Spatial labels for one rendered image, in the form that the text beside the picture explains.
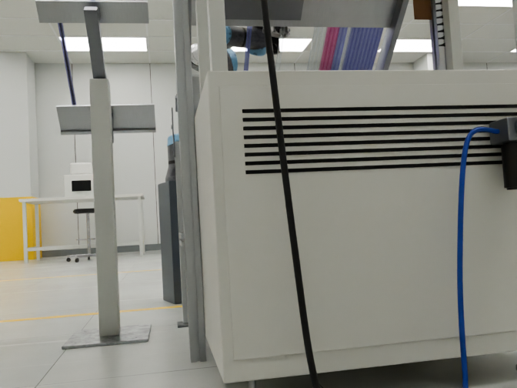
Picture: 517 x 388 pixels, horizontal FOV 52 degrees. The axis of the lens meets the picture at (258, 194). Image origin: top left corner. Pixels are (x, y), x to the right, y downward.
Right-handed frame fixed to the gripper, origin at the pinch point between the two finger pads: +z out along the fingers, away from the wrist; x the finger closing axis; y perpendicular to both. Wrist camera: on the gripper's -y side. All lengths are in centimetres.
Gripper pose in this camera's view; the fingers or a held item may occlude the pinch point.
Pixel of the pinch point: (281, 36)
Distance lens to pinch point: 180.8
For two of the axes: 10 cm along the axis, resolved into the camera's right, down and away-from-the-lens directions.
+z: 1.8, 4.8, -8.6
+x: 9.8, -0.5, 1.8
